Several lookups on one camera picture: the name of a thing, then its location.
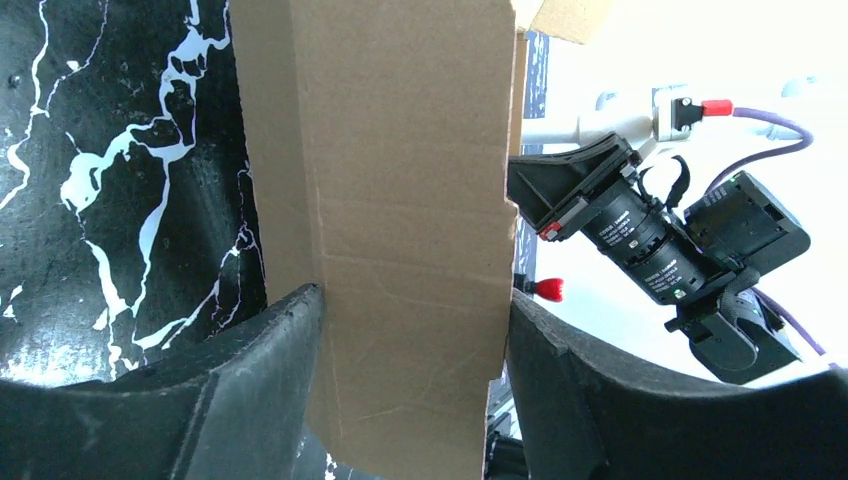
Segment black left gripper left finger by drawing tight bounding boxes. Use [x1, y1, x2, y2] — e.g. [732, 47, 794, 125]
[1, 284, 324, 479]

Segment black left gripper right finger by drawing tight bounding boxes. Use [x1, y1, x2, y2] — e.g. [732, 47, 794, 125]
[506, 293, 847, 479]

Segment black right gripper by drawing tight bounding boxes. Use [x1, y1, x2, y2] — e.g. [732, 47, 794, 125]
[506, 133, 735, 305]

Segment brown cardboard box sheet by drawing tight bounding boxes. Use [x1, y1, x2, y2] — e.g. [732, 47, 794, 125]
[229, 0, 611, 479]

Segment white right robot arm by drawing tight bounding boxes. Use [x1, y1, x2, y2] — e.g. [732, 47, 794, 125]
[507, 133, 811, 385]

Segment red black small bottle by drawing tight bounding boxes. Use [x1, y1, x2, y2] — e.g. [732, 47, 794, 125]
[513, 273, 564, 303]

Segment white PVC pipe frame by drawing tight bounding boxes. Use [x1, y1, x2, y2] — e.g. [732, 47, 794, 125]
[520, 76, 824, 146]

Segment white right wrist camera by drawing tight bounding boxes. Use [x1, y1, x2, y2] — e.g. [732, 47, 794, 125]
[638, 95, 704, 159]

